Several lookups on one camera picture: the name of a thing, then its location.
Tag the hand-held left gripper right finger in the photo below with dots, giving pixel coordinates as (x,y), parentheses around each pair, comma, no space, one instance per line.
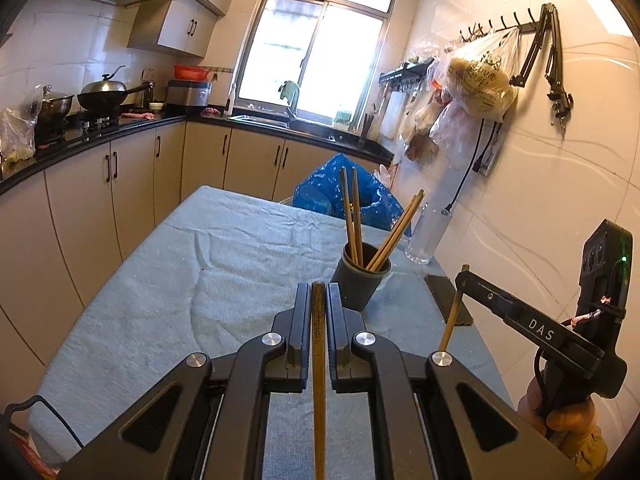
(331,330)

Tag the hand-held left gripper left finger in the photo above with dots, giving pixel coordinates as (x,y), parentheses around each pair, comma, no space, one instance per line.
(306,320)

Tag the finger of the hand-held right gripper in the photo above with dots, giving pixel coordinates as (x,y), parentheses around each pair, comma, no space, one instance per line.
(480,290)

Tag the black perforated utensil holder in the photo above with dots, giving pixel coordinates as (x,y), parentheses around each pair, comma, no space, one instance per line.
(357,285)

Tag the speckled wooden chopstick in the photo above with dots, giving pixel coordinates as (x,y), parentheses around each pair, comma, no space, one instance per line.
(318,385)

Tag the plain wooden chopstick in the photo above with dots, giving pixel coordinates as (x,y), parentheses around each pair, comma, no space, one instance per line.
(392,230)

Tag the person's right hand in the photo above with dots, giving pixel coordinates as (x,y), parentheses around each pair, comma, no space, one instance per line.
(565,417)

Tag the dark smartphone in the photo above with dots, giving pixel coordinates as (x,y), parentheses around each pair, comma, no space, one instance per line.
(447,300)

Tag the tall clear glass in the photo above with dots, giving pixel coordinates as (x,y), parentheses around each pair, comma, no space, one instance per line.
(425,235)

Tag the grey-blue table cloth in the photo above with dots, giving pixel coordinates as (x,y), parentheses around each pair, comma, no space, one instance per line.
(200,285)

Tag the blue plastic bag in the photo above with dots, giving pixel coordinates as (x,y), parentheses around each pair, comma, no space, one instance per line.
(325,195)

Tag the white hanging plastic bag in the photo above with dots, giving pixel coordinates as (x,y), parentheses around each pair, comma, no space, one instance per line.
(452,130)

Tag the brownish hanging plastic bag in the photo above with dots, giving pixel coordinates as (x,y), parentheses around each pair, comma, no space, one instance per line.
(420,115)

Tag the black kitchen countertop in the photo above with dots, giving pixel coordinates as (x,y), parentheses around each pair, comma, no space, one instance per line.
(320,133)

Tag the dark countertop utensil rack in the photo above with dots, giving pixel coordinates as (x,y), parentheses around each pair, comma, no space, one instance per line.
(367,127)

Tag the clear bag with yellow contents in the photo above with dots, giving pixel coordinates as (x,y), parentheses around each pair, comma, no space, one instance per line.
(480,80)

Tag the sink faucet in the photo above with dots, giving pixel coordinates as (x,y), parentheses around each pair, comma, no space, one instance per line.
(293,110)

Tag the beige base cabinets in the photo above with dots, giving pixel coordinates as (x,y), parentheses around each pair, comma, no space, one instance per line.
(130,180)

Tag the pink raw meat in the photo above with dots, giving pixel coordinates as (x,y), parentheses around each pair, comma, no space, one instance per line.
(212,111)
(137,116)

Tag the white bottle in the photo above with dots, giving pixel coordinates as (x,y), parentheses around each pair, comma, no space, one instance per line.
(229,102)

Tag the green cloth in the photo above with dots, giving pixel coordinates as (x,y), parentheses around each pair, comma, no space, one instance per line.
(287,89)

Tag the silver rice cooker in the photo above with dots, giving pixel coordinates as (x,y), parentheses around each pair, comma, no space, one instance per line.
(187,94)

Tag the kitchen window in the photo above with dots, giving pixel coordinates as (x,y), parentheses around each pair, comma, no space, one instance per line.
(295,50)

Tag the red plastic basin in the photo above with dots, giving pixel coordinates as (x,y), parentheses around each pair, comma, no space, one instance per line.
(191,72)

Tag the gas stove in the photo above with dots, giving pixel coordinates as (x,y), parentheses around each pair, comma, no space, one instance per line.
(85,125)

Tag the steel wok with lid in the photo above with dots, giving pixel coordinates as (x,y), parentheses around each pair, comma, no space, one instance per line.
(102,95)

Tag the steel cooking pot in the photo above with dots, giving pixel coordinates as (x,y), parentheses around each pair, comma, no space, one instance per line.
(52,105)

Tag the clear bag of food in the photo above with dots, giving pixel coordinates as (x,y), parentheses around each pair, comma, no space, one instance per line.
(17,135)

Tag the white wall socket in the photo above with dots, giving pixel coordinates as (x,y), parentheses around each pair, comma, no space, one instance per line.
(492,157)

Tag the black wall shelf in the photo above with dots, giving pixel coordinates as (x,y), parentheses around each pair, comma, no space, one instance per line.
(400,76)

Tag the black hook rail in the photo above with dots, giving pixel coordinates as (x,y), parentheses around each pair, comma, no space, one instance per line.
(525,26)

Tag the beige wall cabinets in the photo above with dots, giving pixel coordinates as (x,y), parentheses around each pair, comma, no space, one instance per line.
(175,25)

